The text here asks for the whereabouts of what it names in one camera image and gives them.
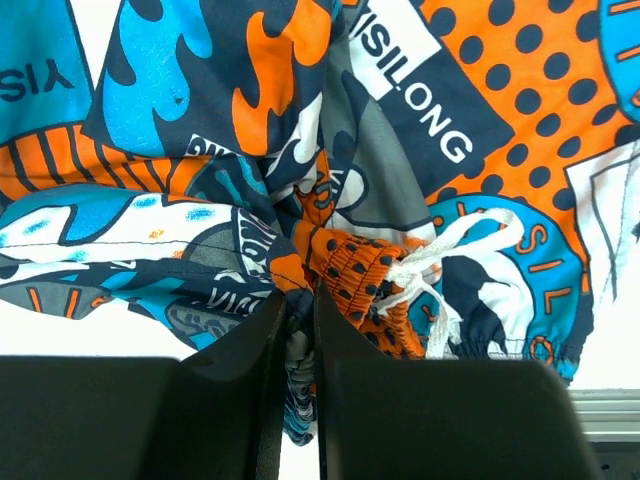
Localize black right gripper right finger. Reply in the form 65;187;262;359
313;283;600;479

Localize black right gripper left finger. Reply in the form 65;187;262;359
1;292;286;479

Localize colourful patterned shorts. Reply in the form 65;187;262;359
1;1;639;445

